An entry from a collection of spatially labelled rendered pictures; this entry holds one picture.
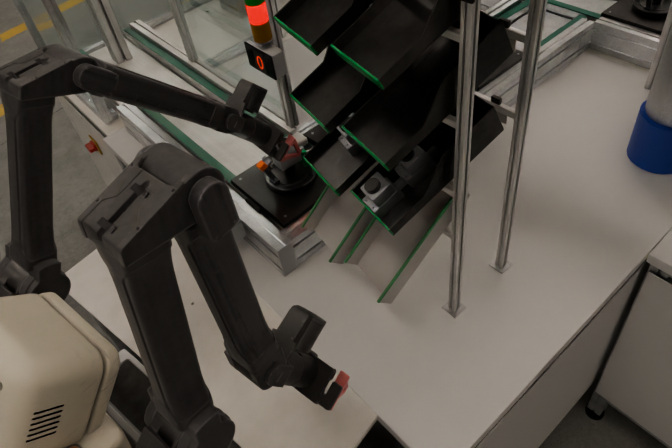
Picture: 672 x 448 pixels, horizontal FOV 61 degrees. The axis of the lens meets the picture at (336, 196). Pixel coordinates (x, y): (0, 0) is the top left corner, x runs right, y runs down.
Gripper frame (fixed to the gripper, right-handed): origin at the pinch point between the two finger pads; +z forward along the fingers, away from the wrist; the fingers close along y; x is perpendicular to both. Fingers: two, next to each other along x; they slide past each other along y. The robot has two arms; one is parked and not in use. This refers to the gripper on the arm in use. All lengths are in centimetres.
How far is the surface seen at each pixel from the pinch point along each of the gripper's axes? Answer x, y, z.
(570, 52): -69, -16, 80
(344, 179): -3.2, -31.3, -13.9
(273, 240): 20.6, -13.7, -2.0
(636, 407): 17, -89, 94
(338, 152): -6.9, -25.4, -12.5
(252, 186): 14.7, 4.9, 1.8
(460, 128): -22, -52, -22
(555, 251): -11, -60, 37
